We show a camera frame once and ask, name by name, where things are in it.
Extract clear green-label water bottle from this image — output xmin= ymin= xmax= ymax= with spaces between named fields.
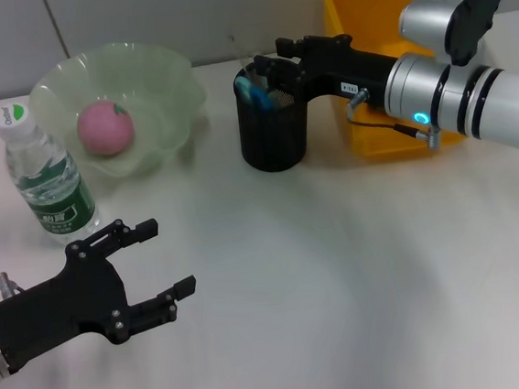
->
xmin=0 ymin=94 xmax=105 ymax=254

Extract blue capped scissors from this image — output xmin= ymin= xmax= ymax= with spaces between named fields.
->
xmin=233 ymin=73 xmax=280 ymax=114

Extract clear plastic ruler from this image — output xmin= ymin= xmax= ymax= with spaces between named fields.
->
xmin=228 ymin=31 xmax=259 ymax=86

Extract black mesh pen holder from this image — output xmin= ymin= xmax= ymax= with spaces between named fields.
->
xmin=232 ymin=57 xmax=316 ymax=176

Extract pink toy peach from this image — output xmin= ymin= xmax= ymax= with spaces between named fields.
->
xmin=73 ymin=97 xmax=137 ymax=161

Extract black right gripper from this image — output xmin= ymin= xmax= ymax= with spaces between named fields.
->
xmin=251 ymin=26 xmax=405 ymax=118

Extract left arm wrist cable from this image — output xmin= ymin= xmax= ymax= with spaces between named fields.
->
xmin=0 ymin=269 xmax=29 ymax=298

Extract yellow plastic bin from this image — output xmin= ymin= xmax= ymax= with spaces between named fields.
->
xmin=318 ymin=0 xmax=468 ymax=163

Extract pale green wavy fruit bowl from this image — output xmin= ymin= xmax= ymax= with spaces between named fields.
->
xmin=24 ymin=33 xmax=215 ymax=188

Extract right arm wrist cable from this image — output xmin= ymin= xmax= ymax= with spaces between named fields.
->
xmin=341 ymin=81 xmax=445 ymax=160

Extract arm wrist cable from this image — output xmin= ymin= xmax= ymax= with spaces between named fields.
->
xmin=0 ymin=269 xmax=29 ymax=298
xmin=341 ymin=81 xmax=445 ymax=160

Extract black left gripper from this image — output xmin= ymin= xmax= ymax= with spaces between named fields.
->
xmin=0 ymin=212 xmax=205 ymax=375

